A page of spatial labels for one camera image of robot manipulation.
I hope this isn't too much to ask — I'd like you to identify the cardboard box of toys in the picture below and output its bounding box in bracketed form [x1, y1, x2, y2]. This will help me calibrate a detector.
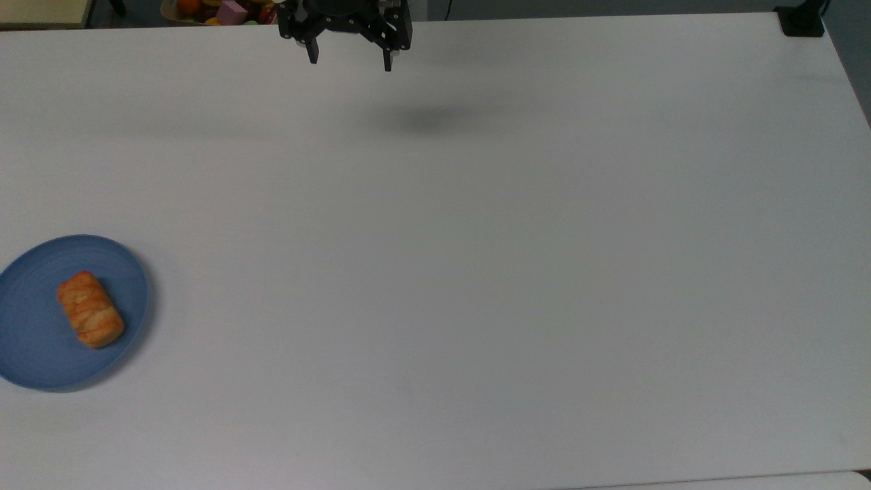
[161, 0, 281, 27]

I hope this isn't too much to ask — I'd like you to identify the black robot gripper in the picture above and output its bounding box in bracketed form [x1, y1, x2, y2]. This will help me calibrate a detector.
[276, 0, 414, 73]

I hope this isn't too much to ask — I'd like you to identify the orange glazed bread loaf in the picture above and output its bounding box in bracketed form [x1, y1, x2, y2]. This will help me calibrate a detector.
[56, 271, 126, 349]

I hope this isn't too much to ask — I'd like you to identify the black table clamp mount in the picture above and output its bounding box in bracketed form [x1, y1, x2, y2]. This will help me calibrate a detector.
[774, 0, 828, 38]

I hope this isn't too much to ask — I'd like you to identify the blue round plate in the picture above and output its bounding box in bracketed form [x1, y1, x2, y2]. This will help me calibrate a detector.
[0, 235, 150, 392]

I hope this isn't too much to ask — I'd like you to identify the light wooden furniture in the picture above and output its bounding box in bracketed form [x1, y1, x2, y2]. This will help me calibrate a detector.
[0, 0, 95, 30]

